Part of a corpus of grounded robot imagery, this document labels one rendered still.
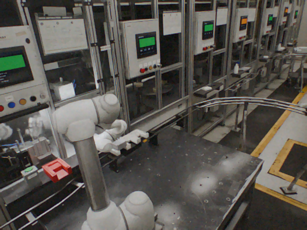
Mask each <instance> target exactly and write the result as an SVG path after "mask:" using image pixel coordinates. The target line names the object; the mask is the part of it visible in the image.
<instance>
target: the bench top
mask: <svg viewBox="0 0 307 230"><path fill-rule="evenodd" d="M200 140H202V141H200ZM148 141H149V139H148V140H147V141H146V142H144V143H142V146H141V147H140V148H138V149H136V150H135V151H134V152H132V153H131V154H129V155H127V156H121V157H120V158H118V161H117V165H118V170H119V172H118V173H117V172H115V171H113V170H111V169H110V168H109V165H107V166H106V167H104V168H103V169H102V172H103V176H104V180H105V182H106V187H107V191H108V195H109V200H110V201H112V202H114V203H115V205H116V206H117V207H118V206H120V205H121V204H122V203H123V202H124V201H125V199H126V198H127V196H128V195H130V194H131V193H133V192H136V191H141V192H144V193H145V194H147V196H148V197H149V199H150V201H151V202H152V204H153V208H154V212H156V213H157V215H158V216H157V217H156V219H155V220H154V221H155V223H157V224H159V225H161V226H162V230H219V228H220V227H221V226H222V225H223V223H224V222H225V220H226V218H227V217H228V215H229V214H230V212H231V211H232V210H233V208H234V206H235V205H236V204H237V202H238V201H239V199H240V197H241V196H242V194H243V193H244V192H245V190H246V189H247V187H248V185H249V184H250V183H251V181H252V180H253V178H254V177H255V175H256V174H257V172H258V171H259V169H260V168H261V166H262V165H263V162H264V160H263V159H260V158H257V157H254V156H251V155H249V154H246V153H242V152H240V151H238V150H236V149H232V148H229V147H226V146H224V145H221V144H217V143H214V142H212V141H209V140H206V139H204V138H201V137H198V136H195V135H193V134H190V133H187V132H184V131H181V130H178V129H175V128H173V127H170V126H169V127H168V128H167V129H165V130H164V131H162V132H160V133H158V136H157V144H159V145H158V146H156V145H154V144H151V143H149V142H148ZM198 154H200V155H198ZM226 157H227V158H226ZM184 166H186V167H184ZM77 188H78V187H77V186H76V185H73V184H69V185H67V187H66V188H64V189H63V190H62V191H61V192H59V193H57V194H56V195H55V196H53V197H52V198H51V199H50V200H48V201H46V202H45V203H43V204H41V205H39V206H38V207H36V208H34V209H33V210H32V211H33V213H34V214H36V216H37V217H39V216H40V215H42V214H43V213H45V212H46V211H48V210H50V209H51V208H52V207H54V206H55V205H57V204H59V203H60V202H61V201H63V200H64V199H65V198H67V196H68V195H70V194H71V193H73V192H74V191H75V190H76V189H77ZM89 208H90V204H89V200H88V196H87V192H86V189H85V187H84V188H80V189H79V190H78V191H77V192H76V193H75V194H73V195H72V196H71V197H70V198H69V199H67V200H66V201H65V202H64V203H62V204H61V205H59V206H58V207H56V208H55V209H54V210H52V211H51V212H49V213H48V214H45V215H44V216H43V217H41V218H40V219H39V220H40V222H41V223H42V224H43V225H44V227H45V228H46V229H47V230H81V227H82V225H83V223H84V222H85V221H86V220H87V212H88V210H89Z"/></svg>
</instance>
